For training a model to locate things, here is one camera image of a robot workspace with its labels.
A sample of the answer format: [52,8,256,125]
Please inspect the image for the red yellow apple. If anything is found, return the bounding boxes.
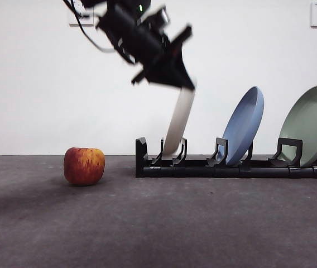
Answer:
[64,147,106,187]

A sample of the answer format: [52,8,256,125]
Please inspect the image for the blue plate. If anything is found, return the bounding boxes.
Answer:
[222,85,265,166]

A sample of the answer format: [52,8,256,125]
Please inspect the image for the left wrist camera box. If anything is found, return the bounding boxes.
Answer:
[144,7,171,28]

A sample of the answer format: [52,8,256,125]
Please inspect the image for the green plate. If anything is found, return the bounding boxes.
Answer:
[278,84,317,168]

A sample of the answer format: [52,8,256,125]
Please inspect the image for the pale yellow cream plate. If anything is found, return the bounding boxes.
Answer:
[161,86,195,162]

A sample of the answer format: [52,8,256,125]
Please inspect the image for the black plate rack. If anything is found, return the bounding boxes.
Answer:
[135,136,317,179]

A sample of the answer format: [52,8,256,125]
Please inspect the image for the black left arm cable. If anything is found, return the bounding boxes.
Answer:
[62,0,117,54]

